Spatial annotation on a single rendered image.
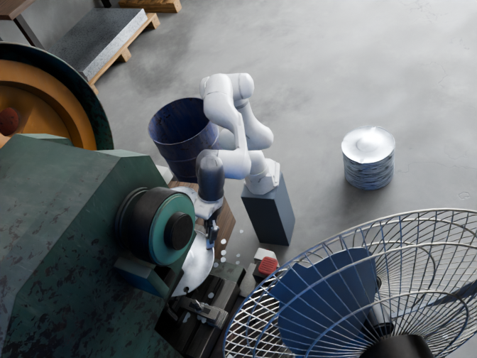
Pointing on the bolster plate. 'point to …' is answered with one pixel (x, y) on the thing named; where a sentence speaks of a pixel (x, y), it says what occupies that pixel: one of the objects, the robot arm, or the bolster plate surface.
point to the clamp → (219, 317)
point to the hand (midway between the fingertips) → (210, 241)
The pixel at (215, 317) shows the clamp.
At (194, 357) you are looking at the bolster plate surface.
